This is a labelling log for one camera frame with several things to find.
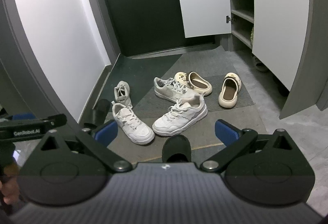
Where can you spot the cream clog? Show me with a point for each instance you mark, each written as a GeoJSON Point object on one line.
{"type": "Point", "coordinates": [228, 92]}
{"type": "Point", "coordinates": [202, 85]}

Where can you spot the white sneaker wavy overlays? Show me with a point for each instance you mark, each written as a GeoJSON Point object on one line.
{"type": "Point", "coordinates": [179, 117]}

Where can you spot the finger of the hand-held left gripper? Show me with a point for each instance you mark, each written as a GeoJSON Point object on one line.
{"type": "Point", "coordinates": [51, 120]}

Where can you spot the white sneaker grey swoosh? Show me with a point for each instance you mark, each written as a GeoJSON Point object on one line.
{"type": "Point", "coordinates": [171, 91]}

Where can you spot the dark entrance door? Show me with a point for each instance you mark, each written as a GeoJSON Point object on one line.
{"type": "Point", "coordinates": [143, 4]}

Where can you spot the grey ribbed doormat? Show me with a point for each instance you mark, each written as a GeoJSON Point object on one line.
{"type": "Point", "coordinates": [243, 97]}

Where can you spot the white high-top sneaker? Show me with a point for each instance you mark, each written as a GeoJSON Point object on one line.
{"type": "Point", "coordinates": [122, 93]}
{"type": "Point", "coordinates": [133, 124]}

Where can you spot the black slipper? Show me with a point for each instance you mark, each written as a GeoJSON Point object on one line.
{"type": "Point", "coordinates": [101, 111]}
{"type": "Point", "coordinates": [176, 148]}

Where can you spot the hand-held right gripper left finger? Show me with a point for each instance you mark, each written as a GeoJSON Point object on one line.
{"type": "Point", "coordinates": [107, 130]}

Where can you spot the pale green item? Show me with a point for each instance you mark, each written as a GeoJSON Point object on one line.
{"type": "Point", "coordinates": [252, 36]}

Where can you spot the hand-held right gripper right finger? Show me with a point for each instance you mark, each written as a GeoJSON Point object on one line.
{"type": "Point", "coordinates": [225, 131]}

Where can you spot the metal door hinge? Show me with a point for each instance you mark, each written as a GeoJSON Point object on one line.
{"type": "Point", "coordinates": [228, 19]}

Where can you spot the metal door threshold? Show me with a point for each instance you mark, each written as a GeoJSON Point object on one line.
{"type": "Point", "coordinates": [174, 50]}

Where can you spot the person's left hand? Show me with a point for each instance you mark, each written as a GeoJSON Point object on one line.
{"type": "Point", "coordinates": [9, 192]}

